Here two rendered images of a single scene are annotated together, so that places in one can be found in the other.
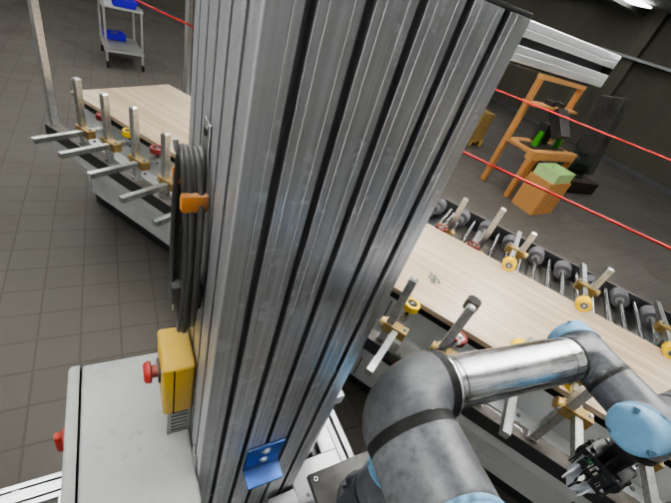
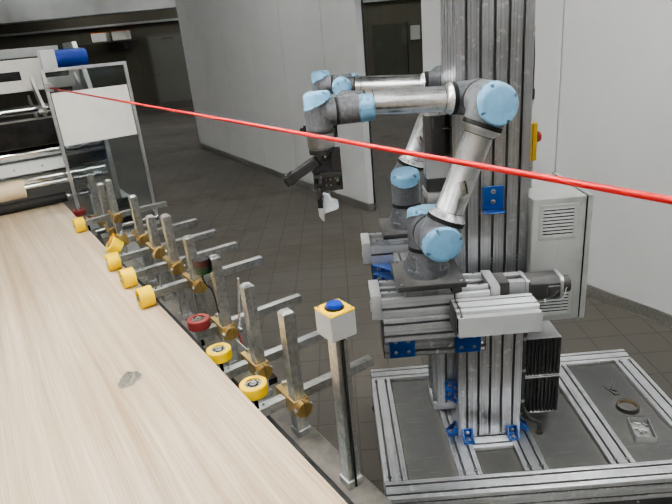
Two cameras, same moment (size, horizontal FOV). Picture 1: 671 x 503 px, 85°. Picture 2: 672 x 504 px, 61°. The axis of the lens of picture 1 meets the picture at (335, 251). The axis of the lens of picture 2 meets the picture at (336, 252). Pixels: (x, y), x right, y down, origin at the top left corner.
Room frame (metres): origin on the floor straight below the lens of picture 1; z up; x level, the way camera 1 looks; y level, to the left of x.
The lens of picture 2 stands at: (2.35, 0.88, 1.82)
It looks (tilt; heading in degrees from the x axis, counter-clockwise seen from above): 21 degrees down; 218
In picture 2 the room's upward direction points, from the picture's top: 5 degrees counter-clockwise
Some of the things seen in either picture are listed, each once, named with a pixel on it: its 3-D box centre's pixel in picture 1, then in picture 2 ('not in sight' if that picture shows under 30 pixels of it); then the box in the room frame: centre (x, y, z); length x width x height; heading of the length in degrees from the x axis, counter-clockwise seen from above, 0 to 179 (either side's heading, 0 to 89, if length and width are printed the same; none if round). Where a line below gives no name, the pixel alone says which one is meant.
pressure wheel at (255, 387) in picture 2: not in sight; (255, 398); (1.44, -0.19, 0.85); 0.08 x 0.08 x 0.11
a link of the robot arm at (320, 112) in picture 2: not in sight; (319, 112); (1.12, -0.11, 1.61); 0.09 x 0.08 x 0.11; 134
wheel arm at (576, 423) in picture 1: (576, 424); (184, 259); (0.95, -1.08, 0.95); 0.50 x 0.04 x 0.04; 161
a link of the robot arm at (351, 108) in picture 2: not in sight; (353, 108); (1.04, -0.06, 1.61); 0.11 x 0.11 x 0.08; 44
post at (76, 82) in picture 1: (81, 117); not in sight; (2.01, 1.77, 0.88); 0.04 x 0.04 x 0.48; 71
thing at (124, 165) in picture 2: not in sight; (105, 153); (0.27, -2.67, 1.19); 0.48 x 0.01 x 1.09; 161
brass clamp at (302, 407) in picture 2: not in sight; (293, 399); (1.34, -0.14, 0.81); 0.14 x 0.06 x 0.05; 71
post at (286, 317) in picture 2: not in sight; (295, 382); (1.35, -0.12, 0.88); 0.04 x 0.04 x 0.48; 71
